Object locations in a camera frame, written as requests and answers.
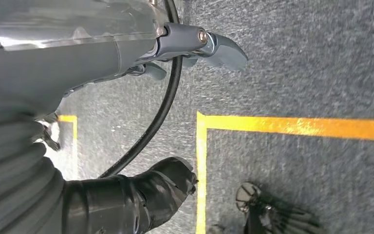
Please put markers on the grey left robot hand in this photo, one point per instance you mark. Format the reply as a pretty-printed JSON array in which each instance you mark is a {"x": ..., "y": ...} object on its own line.
[{"x": 61, "y": 64}]

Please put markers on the black robot leg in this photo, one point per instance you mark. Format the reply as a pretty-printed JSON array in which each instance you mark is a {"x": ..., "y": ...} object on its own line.
[{"x": 125, "y": 203}]

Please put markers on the yellow floor tape square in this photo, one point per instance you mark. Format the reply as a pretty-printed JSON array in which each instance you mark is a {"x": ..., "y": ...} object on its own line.
[{"x": 287, "y": 126}]

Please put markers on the black robot foot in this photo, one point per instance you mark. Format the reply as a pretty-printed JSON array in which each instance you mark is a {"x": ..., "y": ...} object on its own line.
[{"x": 277, "y": 219}]

